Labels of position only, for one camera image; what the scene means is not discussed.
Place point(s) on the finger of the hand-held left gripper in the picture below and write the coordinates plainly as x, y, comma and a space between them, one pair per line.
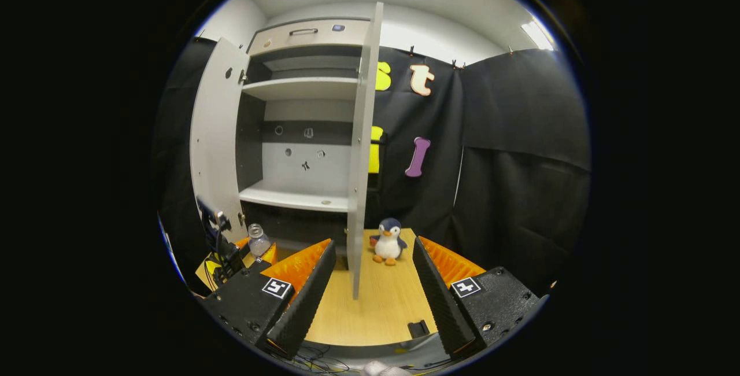
241, 243
269, 253

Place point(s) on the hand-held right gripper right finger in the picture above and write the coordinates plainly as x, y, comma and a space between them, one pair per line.
442, 306

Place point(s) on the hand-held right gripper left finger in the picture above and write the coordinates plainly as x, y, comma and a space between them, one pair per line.
309, 301

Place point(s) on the clear plastic bottle red label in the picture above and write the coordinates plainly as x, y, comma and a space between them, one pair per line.
258, 240

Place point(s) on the grey cabinet door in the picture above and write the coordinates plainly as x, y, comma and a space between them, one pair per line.
217, 133
361, 162

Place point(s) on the grey cabinet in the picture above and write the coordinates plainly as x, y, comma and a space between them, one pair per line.
300, 88

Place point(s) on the small black block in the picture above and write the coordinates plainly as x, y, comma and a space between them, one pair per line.
417, 328

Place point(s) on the penguin plush toy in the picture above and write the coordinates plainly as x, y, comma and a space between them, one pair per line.
389, 243

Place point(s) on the black backdrop cloth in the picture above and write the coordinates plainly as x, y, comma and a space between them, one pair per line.
509, 191

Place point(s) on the long ceiling light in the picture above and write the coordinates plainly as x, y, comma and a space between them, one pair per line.
537, 33

